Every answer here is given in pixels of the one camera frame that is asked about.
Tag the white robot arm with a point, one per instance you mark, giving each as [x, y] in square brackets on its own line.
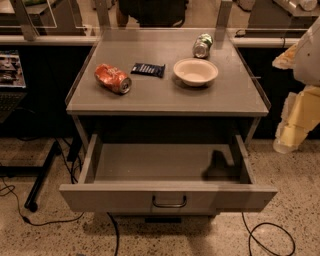
[301, 111]

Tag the dark blue snack packet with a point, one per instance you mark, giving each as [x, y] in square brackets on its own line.
[148, 70]

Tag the computer monitor at left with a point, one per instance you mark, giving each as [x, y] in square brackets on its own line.
[11, 72]

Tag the white paper bowl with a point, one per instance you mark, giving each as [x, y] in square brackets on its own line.
[195, 72]

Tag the crushed orange soda can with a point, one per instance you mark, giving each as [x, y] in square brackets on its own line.
[113, 78]

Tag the grey top drawer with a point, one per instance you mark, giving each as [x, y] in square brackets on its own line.
[166, 179]

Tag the grey drawer cabinet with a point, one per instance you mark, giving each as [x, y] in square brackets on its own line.
[165, 110]

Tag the person in dark clothes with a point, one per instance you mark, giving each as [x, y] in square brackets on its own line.
[152, 13]

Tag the crushed green soda can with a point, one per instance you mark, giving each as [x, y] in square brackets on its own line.
[202, 45]

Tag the yellow foam-covered gripper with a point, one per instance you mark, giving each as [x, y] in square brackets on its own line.
[308, 61]

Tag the black stand base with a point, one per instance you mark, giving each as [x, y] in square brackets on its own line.
[39, 172]

